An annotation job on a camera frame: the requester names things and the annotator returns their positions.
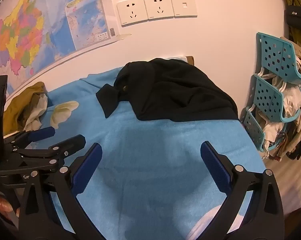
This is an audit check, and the cream cloth bundle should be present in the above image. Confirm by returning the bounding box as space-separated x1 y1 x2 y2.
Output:
255 110 291 159
272 76 301 118

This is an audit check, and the black hanging bag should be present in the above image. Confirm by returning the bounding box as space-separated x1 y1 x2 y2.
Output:
286 4 301 32

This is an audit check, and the white pillow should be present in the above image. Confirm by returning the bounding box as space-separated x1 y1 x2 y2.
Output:
163 56 189 62

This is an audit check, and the cream garment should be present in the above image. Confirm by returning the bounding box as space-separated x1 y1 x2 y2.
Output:
23 94 49 132

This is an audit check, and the teal perforated plastic basket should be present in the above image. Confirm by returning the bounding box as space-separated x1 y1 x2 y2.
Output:
243 107 288 152
254 74 301 123
256 32 301 81

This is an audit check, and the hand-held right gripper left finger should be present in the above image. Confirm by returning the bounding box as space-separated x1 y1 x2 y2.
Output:
18 142 103 240

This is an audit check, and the blue floral blanket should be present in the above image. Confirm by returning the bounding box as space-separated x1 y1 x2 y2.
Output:
23 66 267 240

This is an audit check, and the person's left hand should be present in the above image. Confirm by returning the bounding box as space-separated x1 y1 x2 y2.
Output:
0 189 17 222

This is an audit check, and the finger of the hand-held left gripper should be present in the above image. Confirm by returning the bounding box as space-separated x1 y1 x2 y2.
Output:
4 126 56 151
16 134 86 172

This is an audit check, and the white wall power socket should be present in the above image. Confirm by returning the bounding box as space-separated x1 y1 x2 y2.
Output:
144 0 175 21
116 0 148 27

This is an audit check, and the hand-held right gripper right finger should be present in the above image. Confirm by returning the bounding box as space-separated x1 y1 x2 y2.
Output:
200 141 284 240

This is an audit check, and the colourful wall map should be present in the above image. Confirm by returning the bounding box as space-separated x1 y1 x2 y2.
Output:
0 0 132 94

